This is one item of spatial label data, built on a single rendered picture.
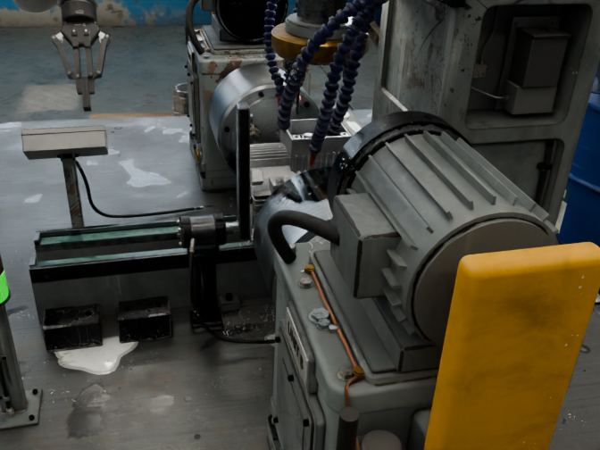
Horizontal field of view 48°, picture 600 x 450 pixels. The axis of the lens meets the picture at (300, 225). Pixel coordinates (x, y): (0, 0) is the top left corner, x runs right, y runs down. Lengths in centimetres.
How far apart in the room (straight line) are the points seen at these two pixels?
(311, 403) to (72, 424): 53
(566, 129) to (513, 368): 78
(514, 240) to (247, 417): 65
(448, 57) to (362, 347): 62
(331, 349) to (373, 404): 8
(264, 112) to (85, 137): 39
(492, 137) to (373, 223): 64
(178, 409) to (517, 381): 68
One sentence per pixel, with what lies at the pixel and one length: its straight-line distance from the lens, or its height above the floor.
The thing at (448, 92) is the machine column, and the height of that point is 127.
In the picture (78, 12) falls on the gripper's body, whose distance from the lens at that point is 161.
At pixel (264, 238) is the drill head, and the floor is 108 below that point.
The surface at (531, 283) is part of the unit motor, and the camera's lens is 58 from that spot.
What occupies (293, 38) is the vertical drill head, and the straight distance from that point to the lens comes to 121.
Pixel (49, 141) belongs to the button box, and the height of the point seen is 106.
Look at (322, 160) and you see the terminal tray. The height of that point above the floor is 110.
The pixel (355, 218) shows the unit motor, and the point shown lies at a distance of 66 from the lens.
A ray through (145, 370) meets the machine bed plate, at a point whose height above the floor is 80.
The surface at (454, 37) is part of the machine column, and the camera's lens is 118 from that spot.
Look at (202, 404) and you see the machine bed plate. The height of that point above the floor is 80.
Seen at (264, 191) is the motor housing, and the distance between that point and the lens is 128.
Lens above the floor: 164
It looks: 30 degrees down
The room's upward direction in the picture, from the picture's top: 3 degrees clockwise
